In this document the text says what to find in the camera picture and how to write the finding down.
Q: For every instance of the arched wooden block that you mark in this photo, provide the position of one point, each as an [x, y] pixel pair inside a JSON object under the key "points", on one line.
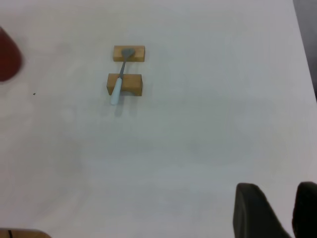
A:
{"points": [[133, 83]]}

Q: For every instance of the red ceramic mug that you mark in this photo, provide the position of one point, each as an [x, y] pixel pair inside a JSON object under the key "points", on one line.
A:
{"points": [[7, 59]]}

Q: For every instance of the flat rectangular wooden block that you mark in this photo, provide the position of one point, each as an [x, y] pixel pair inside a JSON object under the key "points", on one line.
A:
{"points": [[139, 55]]}

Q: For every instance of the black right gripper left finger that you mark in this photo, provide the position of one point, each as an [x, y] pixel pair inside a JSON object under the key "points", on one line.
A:
{"points": [[255, 218]]}

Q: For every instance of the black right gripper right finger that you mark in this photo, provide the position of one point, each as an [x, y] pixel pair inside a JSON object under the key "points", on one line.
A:
{"points": [[307, 210]]}

